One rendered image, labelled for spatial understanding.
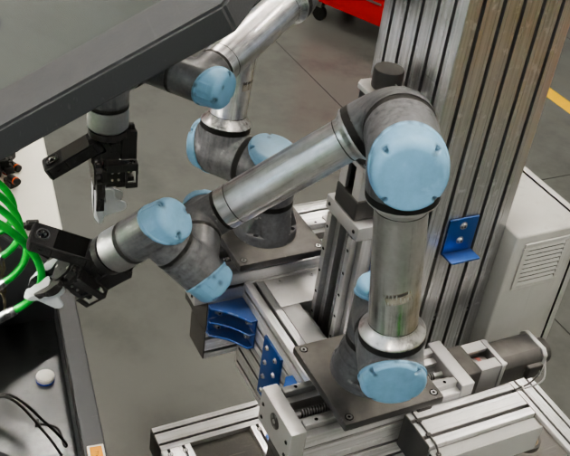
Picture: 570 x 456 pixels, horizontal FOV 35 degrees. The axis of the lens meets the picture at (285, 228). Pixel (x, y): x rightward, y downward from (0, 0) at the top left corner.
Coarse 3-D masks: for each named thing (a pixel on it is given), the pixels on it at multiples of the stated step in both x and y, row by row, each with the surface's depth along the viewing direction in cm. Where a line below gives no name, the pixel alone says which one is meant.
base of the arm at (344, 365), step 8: (344, 336) 178; (344, 344) 175; (352, 344) 171; (336, 352) 177; (344, 352) 174; (352, 352) 172; (336, 360) 176; (344, 360) 174; (352, 360) 172; (336, 368) 176; (344, 368) 174; (352, 368) 172; (336, 376) 176; (344, 376) 174; (352, 376) 173; (344, 384) 174; (352, 384) 173; (352, 392) 174; (360, 392) 173
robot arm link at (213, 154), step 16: (240, 80) 198; (240, 96) 200; (208, 112) 204; (224, 112) 201; (240, 112) 202; (192, 128) 207; (208, 128) 202; (224, 128) 201; (240, 128) 203; (192, 144) 206; (208, 144) 204; (224, 144) 203; (240, 144) 203; (192, 160) 208; (208, 160) 205; (224, 160) 203; (224, 176) 206
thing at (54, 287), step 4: (52, 280) 151; (56, 280) 150; (60, 280) 149; (52, 284) 150; (56, 284) 149; (60, 284) 149; (44, 288) 151; (48, 288) 150; (52, 288) 149; (56, 288) 149; (60, 288) 150; (36, 292) 152; (40, 292) 151; (44, 292) 150; (48, 292) 150; (52, 292) 150; (56, 292) 150; (36, 296) 153; (40, 296) 153; (44, 296) 151; (48, 296) 151
